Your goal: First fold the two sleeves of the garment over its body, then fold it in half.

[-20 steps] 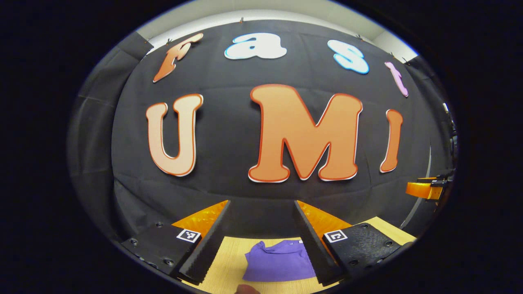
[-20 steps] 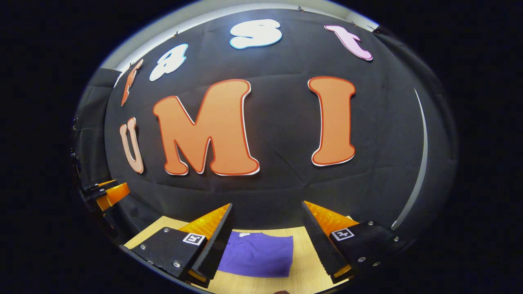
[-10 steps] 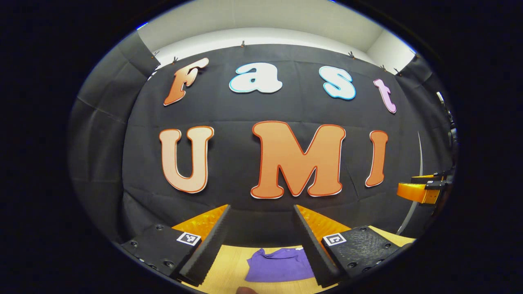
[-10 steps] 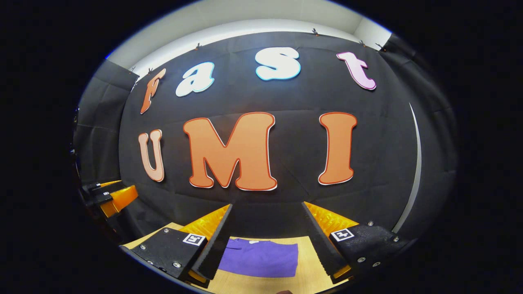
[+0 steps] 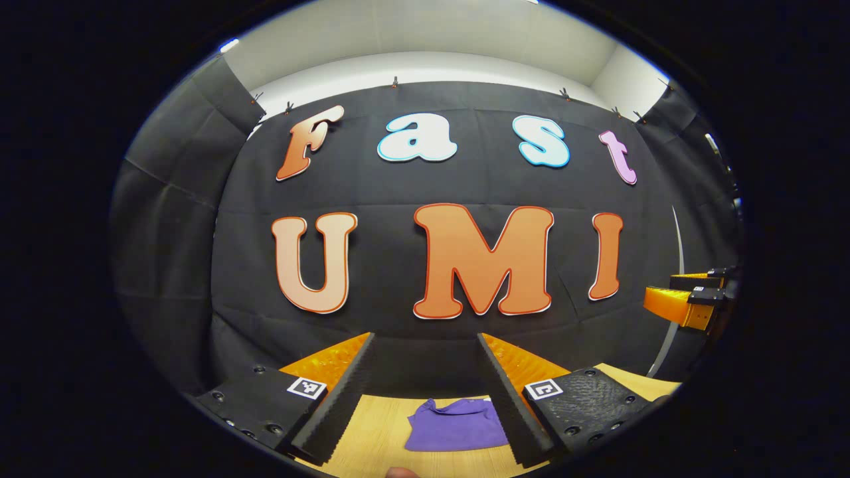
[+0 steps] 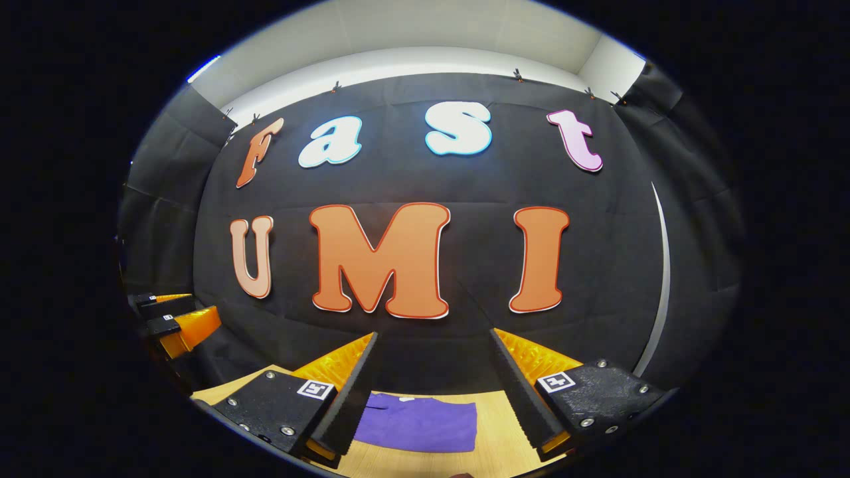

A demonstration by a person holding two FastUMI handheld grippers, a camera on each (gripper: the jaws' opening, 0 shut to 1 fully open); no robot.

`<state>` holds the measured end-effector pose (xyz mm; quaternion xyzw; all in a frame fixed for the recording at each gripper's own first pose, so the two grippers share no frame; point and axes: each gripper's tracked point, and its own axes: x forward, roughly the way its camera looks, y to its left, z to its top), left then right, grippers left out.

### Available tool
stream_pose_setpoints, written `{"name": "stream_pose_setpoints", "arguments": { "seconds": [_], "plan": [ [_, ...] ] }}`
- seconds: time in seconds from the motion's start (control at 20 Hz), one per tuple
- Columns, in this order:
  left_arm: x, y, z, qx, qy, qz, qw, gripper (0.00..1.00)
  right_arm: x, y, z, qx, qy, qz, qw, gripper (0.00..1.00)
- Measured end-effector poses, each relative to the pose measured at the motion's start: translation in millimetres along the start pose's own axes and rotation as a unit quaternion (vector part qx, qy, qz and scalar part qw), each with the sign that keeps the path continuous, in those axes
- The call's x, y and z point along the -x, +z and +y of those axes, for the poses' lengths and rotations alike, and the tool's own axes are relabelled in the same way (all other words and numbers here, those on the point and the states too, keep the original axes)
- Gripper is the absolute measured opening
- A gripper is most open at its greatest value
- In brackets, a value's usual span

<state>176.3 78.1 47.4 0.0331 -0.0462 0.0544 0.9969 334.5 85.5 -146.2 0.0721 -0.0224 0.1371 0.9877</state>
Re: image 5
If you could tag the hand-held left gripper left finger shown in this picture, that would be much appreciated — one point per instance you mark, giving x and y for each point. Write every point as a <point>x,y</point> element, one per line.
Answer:
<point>342,405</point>

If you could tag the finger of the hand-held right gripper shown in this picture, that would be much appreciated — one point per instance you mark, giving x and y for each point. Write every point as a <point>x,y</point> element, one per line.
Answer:
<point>677,307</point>
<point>697,279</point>

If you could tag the purple shirt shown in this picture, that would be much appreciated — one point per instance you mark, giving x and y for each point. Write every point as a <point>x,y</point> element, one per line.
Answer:
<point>451,428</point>

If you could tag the plain black curtain cloth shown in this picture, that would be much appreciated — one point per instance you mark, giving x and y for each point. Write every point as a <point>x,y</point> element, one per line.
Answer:
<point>166,232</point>
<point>697,219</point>

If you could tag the row of small cloth clips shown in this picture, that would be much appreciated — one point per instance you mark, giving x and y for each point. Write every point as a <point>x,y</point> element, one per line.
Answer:
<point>394,82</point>

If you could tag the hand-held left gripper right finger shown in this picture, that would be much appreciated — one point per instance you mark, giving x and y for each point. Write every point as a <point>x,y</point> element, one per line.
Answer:
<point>508,405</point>

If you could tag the black backdrop cloth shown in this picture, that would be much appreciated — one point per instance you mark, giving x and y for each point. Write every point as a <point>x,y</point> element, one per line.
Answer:
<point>398,186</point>

